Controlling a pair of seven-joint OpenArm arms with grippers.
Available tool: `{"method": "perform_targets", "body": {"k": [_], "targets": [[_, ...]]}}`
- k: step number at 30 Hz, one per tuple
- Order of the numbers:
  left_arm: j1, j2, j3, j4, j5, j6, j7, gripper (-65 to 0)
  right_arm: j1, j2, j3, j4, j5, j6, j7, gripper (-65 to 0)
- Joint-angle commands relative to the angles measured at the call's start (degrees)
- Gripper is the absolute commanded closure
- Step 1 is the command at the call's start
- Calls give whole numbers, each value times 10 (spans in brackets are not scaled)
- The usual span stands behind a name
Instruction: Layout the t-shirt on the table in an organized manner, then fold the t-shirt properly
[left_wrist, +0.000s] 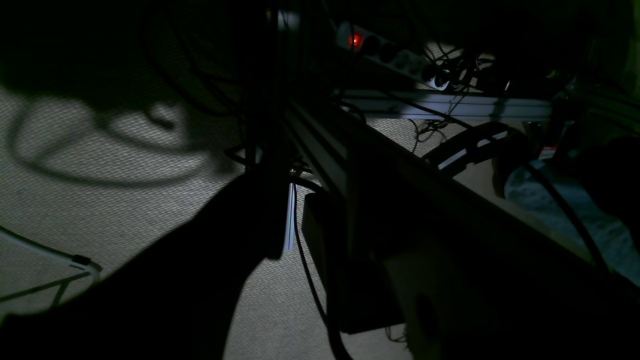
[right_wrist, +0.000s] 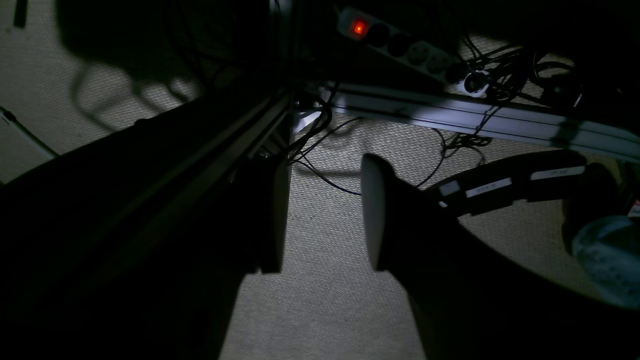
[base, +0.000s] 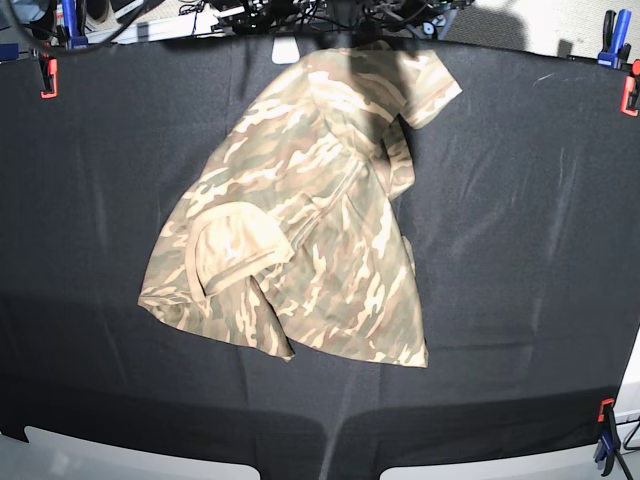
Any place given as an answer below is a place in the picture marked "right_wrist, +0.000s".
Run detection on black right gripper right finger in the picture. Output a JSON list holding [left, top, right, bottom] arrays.
[[361, 153, 639, 360]]

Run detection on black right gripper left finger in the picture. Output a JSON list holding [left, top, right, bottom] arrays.
[[190, 154, 291, 360]]

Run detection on white power strip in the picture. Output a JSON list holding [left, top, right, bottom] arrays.
[[336, 6, 490, 98]]

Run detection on black labelled cable bundle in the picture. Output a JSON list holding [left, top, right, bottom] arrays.
[[437, 149, 618, 217]]

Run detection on aluminium frame rail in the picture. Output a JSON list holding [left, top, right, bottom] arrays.
[[311, 83, 640, 164]]

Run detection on black floor cables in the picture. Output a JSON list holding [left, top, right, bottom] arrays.
[[287, 30, 581, 197]]

